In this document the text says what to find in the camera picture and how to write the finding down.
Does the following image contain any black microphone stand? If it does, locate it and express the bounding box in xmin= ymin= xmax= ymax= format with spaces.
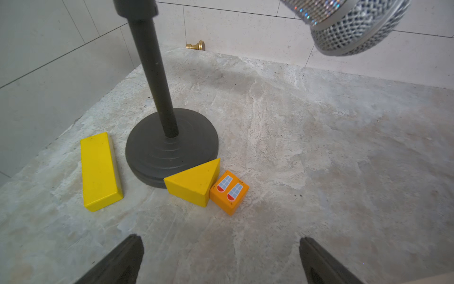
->
xmin=113 ymin=0 xmax=219 ymax=188

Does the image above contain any small brass object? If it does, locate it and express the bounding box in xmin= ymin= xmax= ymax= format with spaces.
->
xmin=186 ymin=40 xmax=206 ymax=51

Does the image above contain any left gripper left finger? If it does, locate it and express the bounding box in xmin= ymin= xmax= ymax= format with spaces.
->
xmin=76 ymin=234 xmax=144 ymax=284

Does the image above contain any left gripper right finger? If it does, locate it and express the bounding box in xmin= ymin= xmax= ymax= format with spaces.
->
xmin=299 ymin=237 xmax=363 ymax=284

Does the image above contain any orange cube block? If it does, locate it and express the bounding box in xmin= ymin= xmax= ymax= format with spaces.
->
xmin=210 ymin=170 xmax=249 ymax=216

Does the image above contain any yellow triangle block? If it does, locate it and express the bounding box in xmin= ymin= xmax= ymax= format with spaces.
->
xmin=164 ymin=159 xmax=221 ymax=208

